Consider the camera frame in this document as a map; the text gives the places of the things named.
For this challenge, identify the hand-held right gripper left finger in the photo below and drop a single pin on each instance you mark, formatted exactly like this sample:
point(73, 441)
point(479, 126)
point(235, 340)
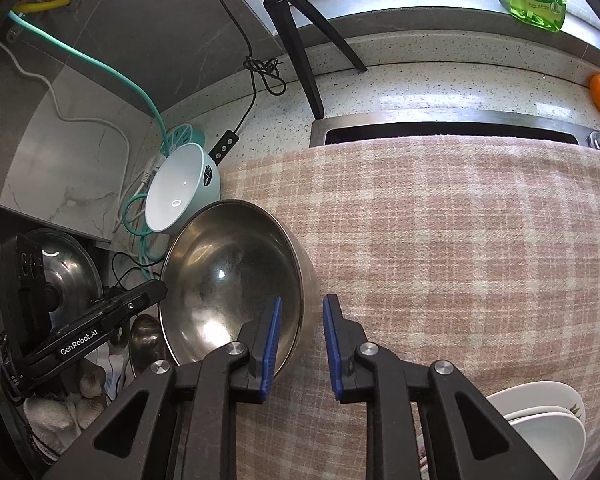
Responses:
point(272, 345)

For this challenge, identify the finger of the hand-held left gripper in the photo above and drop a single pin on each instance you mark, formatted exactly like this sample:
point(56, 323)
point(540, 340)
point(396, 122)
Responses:
point(135, 300)

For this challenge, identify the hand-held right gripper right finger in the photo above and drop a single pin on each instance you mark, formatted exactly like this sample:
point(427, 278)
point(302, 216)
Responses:
point(332, 345)

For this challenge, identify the small red steel bowl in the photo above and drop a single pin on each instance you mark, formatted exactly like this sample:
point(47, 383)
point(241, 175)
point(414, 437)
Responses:
point(147, 345)

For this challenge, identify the large steel bowl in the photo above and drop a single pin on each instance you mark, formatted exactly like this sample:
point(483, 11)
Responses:
point(220, 270)

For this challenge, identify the light blue ceramic bowl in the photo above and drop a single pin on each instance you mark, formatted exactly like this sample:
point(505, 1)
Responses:
point(175, 190)

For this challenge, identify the large floral plate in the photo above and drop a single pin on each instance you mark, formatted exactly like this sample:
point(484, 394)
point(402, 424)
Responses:
point(530, 391)

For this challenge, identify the plain white plate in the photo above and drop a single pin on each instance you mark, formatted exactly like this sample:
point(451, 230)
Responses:
point(530, 408)

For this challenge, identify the small floral plate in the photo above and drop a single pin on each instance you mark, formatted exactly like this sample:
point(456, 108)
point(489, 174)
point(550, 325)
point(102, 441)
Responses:
point(545, 445)

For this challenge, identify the person's left hand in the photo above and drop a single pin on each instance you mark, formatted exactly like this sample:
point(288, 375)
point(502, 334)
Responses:
point(55, 410)

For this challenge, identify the steel pot lid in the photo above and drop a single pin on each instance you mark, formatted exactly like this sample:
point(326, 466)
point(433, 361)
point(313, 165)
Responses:
point(75, 265)

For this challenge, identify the beige plaid cloth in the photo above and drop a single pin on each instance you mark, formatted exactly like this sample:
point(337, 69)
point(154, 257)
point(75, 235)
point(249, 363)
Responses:
point(430, 260)

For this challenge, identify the round teal power strip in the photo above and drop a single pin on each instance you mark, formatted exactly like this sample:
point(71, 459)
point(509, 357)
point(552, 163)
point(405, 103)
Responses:
point(185, 135)

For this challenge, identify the steel sink rim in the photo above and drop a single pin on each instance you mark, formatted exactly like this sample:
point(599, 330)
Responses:
point(430, 120)

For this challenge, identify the yellow pipe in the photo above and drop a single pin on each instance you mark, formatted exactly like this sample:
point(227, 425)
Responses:
point(40, 6)

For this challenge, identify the black tripod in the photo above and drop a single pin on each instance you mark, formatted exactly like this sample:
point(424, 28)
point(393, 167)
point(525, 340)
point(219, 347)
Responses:
point(292, 35)

